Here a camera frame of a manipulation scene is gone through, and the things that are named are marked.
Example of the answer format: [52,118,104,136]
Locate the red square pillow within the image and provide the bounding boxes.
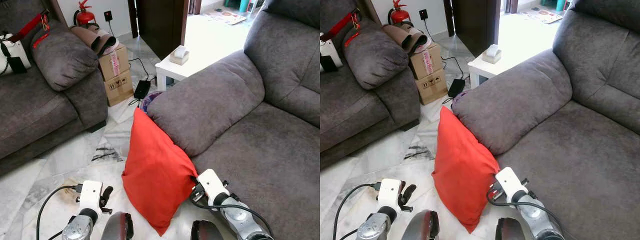
[431,106,501,234]
[121,107,199,237]

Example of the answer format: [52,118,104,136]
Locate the large grey fabric sofa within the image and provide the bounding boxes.
[451,0,640,240]
[146,0,321,240]

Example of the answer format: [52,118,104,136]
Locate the small grey fabric sofa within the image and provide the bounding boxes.
[320,7,421,170]
[0,0,109,176]

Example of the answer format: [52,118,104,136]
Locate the colourful printed floor mat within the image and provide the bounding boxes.
[207,8,249,26]
[520,6,564,25]

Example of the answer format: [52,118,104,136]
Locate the dark left robot leg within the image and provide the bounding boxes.
[400,209,441,240]
[100,212,135,240]

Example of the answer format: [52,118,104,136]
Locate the dark robot leg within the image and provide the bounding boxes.
[400,209,441,240]
[100,212,135,240]
[190,220,226,240]
[495,217,526,240]

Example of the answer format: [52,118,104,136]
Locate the dark right robot leg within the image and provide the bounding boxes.
[495,217,526,240]
[190,220,226,240]

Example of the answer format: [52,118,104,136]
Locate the purple patterned basket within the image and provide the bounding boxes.
[451,90,469,109]
[140,91,164,114]

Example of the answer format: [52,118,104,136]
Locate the cardboard box with black symbols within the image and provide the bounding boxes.
[415,68,449,106]
[105,70,135,107]

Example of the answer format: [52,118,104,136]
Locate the black power adapter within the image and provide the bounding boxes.
[447,78,466,99]
[133,79,152,100]

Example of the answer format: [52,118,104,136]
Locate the white side table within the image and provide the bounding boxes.
[155,49,236,92]
[467,49,521,90]

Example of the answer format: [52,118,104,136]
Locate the cardboard box with pink tape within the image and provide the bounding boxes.
[409,42,444,81]
[98,42,131,82]

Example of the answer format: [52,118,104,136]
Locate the beige tissue box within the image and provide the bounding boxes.
[482,44,503,65]
[169,45,191,67]

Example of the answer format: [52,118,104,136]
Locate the beige and brown rolled cloths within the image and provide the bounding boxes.
[382,22,430,56]
[69,24,117,57]

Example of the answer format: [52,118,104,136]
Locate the dark wooden door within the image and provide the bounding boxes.
[127,0,190,61]
[442,0,501,58]

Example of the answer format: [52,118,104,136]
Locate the red fire extinguisher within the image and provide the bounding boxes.
[74,0,97,28]
[387,0,412,26]

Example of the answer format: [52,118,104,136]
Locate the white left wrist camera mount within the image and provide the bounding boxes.
[78,180,104,213]
[377,178,403,210]

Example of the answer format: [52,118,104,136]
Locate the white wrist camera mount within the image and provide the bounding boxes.
[495,167,529,203]
[78,180,104,213]
[377,178,403,210]
[197,169,231,206]

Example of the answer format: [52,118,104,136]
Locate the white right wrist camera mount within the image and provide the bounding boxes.
[197,169,231,206]
[495,167,529,203]

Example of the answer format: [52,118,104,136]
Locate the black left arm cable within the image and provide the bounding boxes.
[332,183,382,240]
[36,184,84,240]

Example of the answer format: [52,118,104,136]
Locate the thin black adapter cable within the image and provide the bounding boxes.
[442,55,466,81]
[127,57,151,84]

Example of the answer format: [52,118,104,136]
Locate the white bag with black strap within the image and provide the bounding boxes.
[0,32,32,76]
[320,38,344,73]

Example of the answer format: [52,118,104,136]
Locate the long red strap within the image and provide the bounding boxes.
[322,7,362,43]
[14,9,51,45]

